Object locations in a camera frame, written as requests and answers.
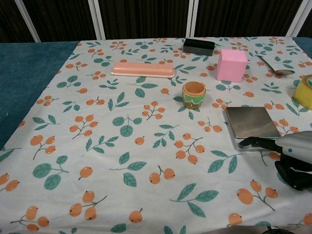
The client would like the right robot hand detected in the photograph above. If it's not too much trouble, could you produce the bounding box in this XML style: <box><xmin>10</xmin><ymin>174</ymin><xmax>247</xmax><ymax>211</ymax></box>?
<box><xmin>238</xmin><ymin>130</ymin><xmax>312</xmax><ymax>192</ymax></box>

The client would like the silver digital kitchen scale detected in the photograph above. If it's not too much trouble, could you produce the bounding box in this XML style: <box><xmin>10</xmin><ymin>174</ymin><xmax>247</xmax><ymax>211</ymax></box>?
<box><xmin>224</xmin><ymin>106</ymin><xmax>282</xmax><ymax>152</ymax></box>

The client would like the orange and green cup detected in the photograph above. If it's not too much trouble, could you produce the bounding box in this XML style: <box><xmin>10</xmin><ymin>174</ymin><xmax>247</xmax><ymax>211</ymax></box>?
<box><xmin>181</xmin><ymin>81</ymin><xmax>207</xmax><ymax>109</ymax></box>

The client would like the yellow tape roll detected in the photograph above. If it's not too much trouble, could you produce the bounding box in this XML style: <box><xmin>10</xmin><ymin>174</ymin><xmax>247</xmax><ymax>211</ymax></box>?
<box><xmin>292</xmin><ymin>74</ymin><xmax>312</xmax><ymax>110</ymax></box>

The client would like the metal spoon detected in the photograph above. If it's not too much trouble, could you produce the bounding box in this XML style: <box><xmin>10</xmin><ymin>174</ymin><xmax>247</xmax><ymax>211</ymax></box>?
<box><xmin>256</xmin><ymin>55</ymin><xmax>296</xmax><ymax>77</ymax></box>

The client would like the pink rectangular block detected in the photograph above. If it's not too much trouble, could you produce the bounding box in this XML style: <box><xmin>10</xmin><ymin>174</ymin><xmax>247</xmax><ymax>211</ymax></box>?
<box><xmin>216</xmin><ymin>48</ymin><xmax>248</xmax><ymax>82</ymax></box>

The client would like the black rectangular tin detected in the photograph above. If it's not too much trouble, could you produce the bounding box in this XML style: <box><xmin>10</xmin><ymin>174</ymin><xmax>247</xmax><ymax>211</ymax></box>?
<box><xmin>183</xmin><ymin>38</ymin><xmax>215</xmax><ymax>57</ymax></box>

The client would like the pink long lidded box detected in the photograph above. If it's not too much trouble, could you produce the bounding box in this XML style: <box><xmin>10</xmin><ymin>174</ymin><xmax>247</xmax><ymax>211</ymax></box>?
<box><xmin>111</xmin><ymin>61</ymin><xmax>176</xmax><ymax>78</ymax></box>

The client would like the floral fruit print tablecloth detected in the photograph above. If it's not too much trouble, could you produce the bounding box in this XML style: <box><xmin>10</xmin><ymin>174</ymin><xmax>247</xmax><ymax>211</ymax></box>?
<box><xmin>0</xmin><ymin>36</ymin><xmax>312</xmax><ymax>234</ymax></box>

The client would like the teal table cover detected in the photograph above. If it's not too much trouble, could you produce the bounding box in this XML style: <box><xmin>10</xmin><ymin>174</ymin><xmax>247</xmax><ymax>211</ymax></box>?
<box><xmin>0</xmin><ymin>40</ymin><xmax>81</xmax><ymax>151</ymax></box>

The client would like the white folding screen frame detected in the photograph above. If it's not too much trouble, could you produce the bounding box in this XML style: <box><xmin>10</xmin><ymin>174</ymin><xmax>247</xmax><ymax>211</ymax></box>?
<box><xmin>16</xmin><ymin>0</ymin><xmax>312</xmax><ymax>42</ymax></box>

